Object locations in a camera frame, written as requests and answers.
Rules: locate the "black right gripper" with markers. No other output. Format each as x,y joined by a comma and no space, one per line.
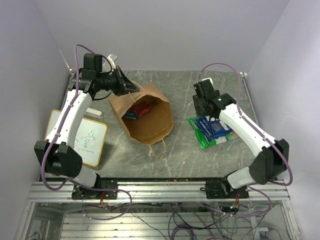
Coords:
197,103

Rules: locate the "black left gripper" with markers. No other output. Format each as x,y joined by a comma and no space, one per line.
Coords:
125,86

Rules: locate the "blue Burts chips bag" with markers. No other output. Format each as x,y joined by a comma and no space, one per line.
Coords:
205,127

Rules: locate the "pink snack packet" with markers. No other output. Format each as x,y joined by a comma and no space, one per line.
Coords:
141,109

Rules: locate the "blue snack packet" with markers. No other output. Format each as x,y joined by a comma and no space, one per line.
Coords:
131,115

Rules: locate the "dark navy snack packet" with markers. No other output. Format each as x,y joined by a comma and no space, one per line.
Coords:
220,129

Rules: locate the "brown paper bag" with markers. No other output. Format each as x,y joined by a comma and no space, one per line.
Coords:
153,126

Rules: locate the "green Chuba chips bag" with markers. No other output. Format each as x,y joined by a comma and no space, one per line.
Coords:
201,138

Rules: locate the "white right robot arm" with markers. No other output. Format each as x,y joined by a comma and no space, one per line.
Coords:
271,155

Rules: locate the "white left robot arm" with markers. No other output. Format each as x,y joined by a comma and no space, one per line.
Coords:
56,154

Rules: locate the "white eraser block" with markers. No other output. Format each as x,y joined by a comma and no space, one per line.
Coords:
94,113

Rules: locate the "yellow framed whiteboard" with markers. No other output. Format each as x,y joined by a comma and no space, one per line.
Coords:
89,141

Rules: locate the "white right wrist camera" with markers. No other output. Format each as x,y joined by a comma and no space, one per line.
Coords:
207,80

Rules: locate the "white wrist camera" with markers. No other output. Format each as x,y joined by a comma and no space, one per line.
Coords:
108,63
207,80

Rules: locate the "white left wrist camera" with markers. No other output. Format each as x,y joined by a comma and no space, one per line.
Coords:
108,63

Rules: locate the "aluminium rail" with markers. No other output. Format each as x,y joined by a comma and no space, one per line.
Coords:
157,192

